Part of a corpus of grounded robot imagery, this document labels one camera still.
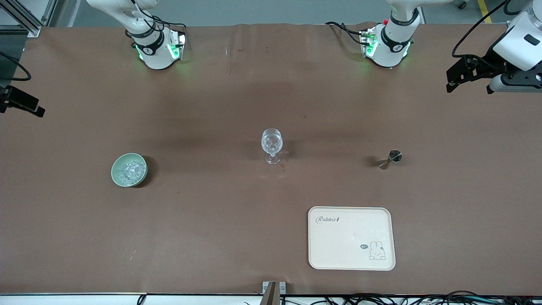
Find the aluminium profile frame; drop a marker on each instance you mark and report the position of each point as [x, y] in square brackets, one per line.
[29, 29]

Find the brown table mat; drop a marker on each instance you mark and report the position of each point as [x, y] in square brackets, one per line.
[211, 106]

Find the clear wine glass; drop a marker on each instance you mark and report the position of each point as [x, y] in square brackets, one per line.
[271, 142]

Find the black caster wheel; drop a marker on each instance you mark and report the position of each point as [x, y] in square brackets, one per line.
[462, 4]

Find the cream rabbit print tray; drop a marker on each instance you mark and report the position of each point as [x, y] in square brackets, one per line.
[347, 245]

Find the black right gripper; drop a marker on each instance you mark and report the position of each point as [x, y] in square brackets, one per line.
[9, 97]

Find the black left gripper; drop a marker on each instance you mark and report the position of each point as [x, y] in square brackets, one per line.
[488, 62]

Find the brown upright post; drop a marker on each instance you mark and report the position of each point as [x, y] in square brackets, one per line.
[271, 296]

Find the green ceramic bowl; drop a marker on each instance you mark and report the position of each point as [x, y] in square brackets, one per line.
[115, 171]

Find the steel cocktail jigger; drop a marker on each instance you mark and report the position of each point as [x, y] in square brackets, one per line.
[395, 156]

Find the clear ice cubes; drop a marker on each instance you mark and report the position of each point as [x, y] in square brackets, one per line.
[129, 171]

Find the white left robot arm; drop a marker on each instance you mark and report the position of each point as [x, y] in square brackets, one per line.
[391, 46]

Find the grey metal table bracket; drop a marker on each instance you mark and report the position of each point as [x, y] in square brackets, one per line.
[282, 288]

